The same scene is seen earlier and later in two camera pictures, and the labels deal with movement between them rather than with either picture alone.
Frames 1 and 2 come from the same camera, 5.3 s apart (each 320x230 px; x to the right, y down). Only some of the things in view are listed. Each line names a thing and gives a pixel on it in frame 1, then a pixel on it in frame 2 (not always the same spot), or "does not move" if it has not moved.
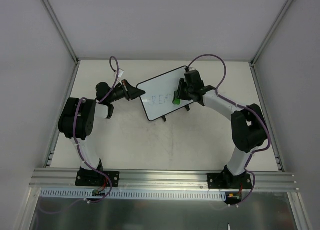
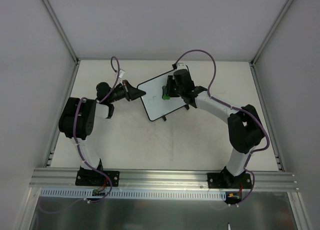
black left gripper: x=127 y=90 does not move
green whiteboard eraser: x=176 y=100 → x=164 y=96
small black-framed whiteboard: x=158 y=101 does not move
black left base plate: x=92 y=177 does not move
